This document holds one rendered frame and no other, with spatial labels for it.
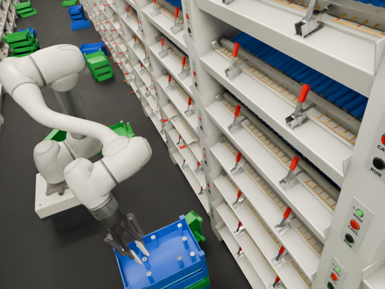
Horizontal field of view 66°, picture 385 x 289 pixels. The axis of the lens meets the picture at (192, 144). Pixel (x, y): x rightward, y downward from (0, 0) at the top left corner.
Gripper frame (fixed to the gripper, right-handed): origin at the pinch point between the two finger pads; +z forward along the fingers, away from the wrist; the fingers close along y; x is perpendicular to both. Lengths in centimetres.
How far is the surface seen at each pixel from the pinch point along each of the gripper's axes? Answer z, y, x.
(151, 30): -65, -82, -29
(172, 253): 10.6, -9.6, 2.0
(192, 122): -23, -54, -2
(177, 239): 9.8, -15.3, 0.4
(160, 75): -42, -82, -40
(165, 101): -26, -82, -47
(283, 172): -19, -25, 54
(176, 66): -46, -65, -6
